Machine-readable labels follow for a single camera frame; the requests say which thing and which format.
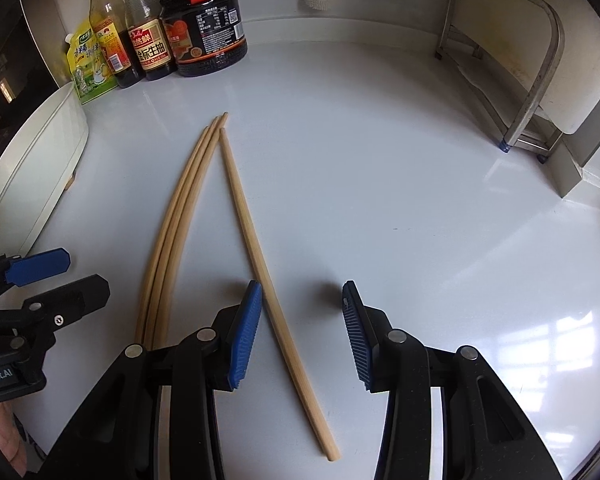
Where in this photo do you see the stainless steel appliance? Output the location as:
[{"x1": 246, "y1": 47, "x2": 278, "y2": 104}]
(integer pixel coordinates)
[{"x1": 0, "y1": 0, "x2": 76, "y2": 126}]

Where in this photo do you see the green yellow seasoning pouch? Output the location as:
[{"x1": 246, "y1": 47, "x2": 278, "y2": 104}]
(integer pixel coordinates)
[{"x1": 64, "y1": 16, "x2": 116, "y2": 106}]

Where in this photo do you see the soy sauce bottle red label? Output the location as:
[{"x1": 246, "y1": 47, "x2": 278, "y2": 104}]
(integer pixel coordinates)
[{"x1": 112, "y1": 0, "x2": 177, "y2": 82}]

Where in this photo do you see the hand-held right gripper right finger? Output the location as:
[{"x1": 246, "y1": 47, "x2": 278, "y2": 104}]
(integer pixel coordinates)
[{"x1": 341, "y1": 280, "x2": 563, "y2": 480}]

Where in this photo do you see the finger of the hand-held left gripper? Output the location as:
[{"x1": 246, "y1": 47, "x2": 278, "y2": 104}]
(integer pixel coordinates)
[
  {"x1": 22, "y1": 274, "x2": 111, "y2": 333},
  {"x1": 0, "y1": 248, "x2": 72, "y2": 291}
]

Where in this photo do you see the clear bottle with yellow label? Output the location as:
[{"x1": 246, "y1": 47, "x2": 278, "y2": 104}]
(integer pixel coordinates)
[{"x1": 85, "y1": 0, "x2": 146, "y2": 90}]

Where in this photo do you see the stainless steel rack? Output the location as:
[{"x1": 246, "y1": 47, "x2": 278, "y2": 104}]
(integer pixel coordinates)
[{"x1": 434, "y1": 0, "x2": 566, "y2": 163}]

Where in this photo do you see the large dark soy sauce jug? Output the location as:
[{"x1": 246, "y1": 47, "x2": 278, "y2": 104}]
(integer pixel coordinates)
[{"x1": 149, "y1": 0, "x2": 248, "y2": 79}]

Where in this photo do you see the person's left hand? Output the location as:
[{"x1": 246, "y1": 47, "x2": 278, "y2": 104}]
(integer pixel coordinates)
[{"x1": 0, "y1": 404, "x2": 31, "y2": 466}]

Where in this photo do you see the white plastic container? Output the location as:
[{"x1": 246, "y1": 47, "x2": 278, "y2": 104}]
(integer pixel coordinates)
[{"x1": 0, "y1": 81, "x2": 90, "y2": 263}]

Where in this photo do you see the white panel with grey edge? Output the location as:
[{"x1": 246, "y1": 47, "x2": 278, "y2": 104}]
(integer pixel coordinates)
[{"x1": 542, "y1": 5, "x2": 600, "y2": 136}]

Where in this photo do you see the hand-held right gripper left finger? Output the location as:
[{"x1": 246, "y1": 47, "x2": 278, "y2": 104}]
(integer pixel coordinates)
[{"x1": 45, "y1": 280, "x2": 264, "y2": 480}]

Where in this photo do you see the wooden chopstick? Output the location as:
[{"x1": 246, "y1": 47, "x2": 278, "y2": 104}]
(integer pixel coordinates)
[
  {"x1": 219, "y1": 127, "x2": 341, "y2": 462},
  {"x1": 156, "y1": 112, "x2": 229, "y2": 350},
  {"x1": 135, "y1": 125, "x2": 212, "y2": 347},
  {"x1": 145, "y1": 117, "x2": 220, "y2": 350}
]

